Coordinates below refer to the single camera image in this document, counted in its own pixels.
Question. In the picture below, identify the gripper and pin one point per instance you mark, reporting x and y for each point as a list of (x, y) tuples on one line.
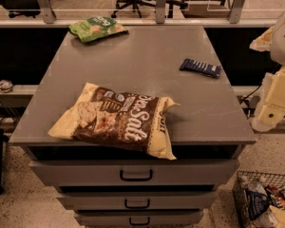
[(284, 42)]

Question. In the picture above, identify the blue rxbar blueberry bar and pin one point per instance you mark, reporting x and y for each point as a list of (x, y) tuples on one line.
[(200, 68)]

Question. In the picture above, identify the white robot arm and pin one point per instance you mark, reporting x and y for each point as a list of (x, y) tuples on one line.
[(277, 53)]

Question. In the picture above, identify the brown sea salt chip bag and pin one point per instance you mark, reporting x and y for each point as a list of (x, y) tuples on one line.
[(126, 120)]

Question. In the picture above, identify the green rice chip bag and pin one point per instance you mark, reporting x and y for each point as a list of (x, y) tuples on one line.
[(95, 28)]

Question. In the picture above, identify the black office chair centre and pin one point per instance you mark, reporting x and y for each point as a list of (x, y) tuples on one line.
[(163, 8)]

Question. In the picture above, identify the wire basket of snacks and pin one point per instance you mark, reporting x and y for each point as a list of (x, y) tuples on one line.
[(260, 199)]

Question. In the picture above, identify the top drawer black handle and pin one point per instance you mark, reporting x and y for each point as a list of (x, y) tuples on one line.
[(127, 176)]

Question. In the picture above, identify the drawer black handle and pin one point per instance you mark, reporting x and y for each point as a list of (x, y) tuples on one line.
[(136, 204), (127, 176), (139, 221)]

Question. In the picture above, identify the bottom drawer black handle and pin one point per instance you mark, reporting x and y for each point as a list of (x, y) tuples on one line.
[(139, 221)]

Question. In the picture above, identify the middle drawer black handle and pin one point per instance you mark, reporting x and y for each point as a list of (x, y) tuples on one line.
[(136, 204)]

